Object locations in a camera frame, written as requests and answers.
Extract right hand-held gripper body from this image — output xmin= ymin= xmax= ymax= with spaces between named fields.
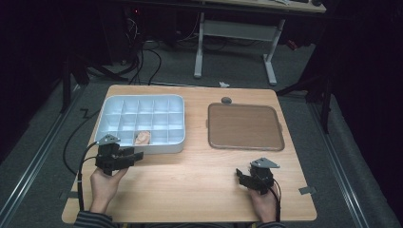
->
xmin=245 ymin=157 xmax=281 ymax=196

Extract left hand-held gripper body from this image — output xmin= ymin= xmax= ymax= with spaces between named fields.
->
xmin=94 ymin=134 xmax=134 ymax=177

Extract pale pink sock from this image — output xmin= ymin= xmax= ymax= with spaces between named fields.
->
xmin=134 ymin=130 xmax=152 ymax=146

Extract white compartment storage box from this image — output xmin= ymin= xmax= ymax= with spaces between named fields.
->
xmin=93 ymin=94 xmax=186 ymax=157

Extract person's right hand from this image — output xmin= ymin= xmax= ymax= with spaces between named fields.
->
xmin=248 ymin=185 xmax=280 ymax=224

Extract person's left hand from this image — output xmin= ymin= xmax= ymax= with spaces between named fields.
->
xmin=88 ymin=166 xmax=129 ymax=215

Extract grey tape piece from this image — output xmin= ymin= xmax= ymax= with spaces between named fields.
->
xmin=59 ymin=190 xmax=80 ymax=201
xmin=297 ymin=185 xmax=317 ymax=196

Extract brown square tray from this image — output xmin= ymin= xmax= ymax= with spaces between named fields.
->
xmin=206 ymin=103 xmax=286 ymax=152

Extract black stand legs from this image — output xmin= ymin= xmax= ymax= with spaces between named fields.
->
xmin=59 ymin=55 xmax=129 ymax=115
xmin=275 ymin=70 xmax=336 ymax=135

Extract white-legged wooden desk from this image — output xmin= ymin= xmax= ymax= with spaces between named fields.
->
xmin=192 ymin=0 xmax=327 ymax=87

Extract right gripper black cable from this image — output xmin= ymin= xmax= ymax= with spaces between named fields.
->
xmin=268 ymin=178 xmax=283 ymax=223

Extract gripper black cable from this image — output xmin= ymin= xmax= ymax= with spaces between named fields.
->
xmin=268 ymin=178 xmax=283 ymax=223
xmin=76 ymin=141 xmax=100 ymax=213

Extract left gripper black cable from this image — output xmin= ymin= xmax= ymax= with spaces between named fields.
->
xmin=76 ymin=141 xmax=100 ymax=213

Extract black floor cable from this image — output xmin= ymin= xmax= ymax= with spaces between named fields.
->
xmin=62 ymin=107 xmax=103 ymax=177

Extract metal floor rail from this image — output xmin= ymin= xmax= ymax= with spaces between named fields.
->
xmin=0 ymin=85 xmax=87 ymax=228
xmin=307 ymin=102 xmax=371 ymax=228

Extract bundle of black cables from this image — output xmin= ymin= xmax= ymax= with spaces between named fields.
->
xmin=122 ymin=17 xmax=163 ymax=86

